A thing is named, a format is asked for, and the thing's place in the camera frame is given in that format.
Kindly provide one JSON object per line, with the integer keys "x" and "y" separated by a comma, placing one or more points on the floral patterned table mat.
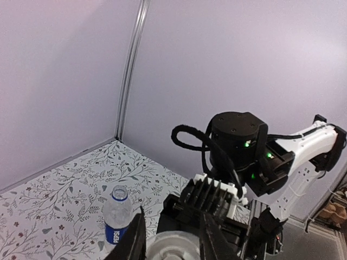
{"x": 58, "y": 215}

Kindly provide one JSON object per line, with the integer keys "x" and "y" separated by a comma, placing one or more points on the left aluminium frame post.
{"x": 127, "y": 77}

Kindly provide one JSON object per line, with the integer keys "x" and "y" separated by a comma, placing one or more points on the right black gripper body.
{"x": 256, "y": 237}

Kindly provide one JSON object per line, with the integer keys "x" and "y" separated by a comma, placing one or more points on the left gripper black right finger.
{"x": 213, "y": 244}

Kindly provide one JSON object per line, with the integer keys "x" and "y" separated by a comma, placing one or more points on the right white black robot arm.
{"x": 251, "y": 180}

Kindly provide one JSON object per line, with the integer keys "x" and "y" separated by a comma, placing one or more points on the white sports bottle cap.
{"x": 173, "y": 245}

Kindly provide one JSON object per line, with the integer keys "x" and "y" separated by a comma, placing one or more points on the clear plastic Pepsi bottle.
{"x": 117, "y": 214}

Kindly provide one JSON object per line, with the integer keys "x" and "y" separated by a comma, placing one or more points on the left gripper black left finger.
{"x": 132, "y": 245}

